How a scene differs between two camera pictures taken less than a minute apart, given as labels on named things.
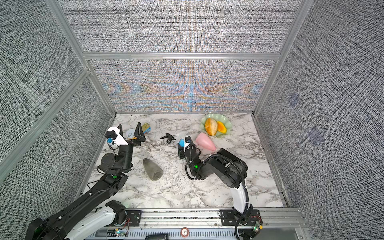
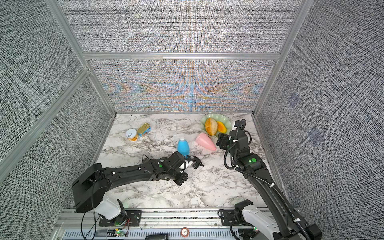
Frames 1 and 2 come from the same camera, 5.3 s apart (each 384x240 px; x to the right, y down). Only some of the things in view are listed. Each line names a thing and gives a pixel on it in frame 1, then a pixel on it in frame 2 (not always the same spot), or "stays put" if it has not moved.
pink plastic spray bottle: (204, 141) stays put
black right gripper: (181, 151) → (223, 139)
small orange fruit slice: (221, 127) stays put
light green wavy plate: (219, 117) stays put
